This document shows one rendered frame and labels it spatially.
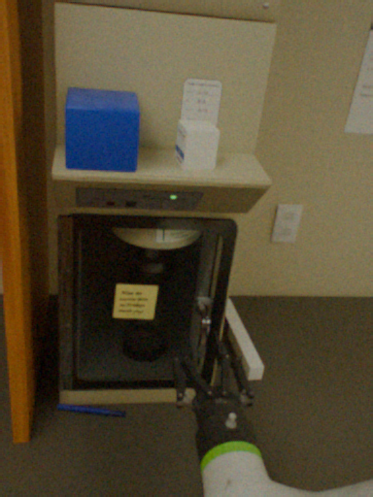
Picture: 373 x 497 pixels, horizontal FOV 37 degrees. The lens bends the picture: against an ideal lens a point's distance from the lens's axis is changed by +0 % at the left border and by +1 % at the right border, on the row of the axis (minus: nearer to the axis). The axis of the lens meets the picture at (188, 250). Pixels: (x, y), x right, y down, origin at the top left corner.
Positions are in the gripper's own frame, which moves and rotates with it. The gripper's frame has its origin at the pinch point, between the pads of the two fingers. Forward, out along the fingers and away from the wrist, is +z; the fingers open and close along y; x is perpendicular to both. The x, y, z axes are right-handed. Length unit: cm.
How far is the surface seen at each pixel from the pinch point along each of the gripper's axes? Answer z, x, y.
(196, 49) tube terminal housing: 6, -52, 6
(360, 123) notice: 49, -30, -45
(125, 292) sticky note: 4.5, -9.1, 14.7
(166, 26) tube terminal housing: 6, -55, 11
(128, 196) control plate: -1.7, -31.3, 15.7
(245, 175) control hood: -3.8, -36.6, -1.4
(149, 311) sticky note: 4.5, -4.9, 10.1
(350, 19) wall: 49, -54, -35
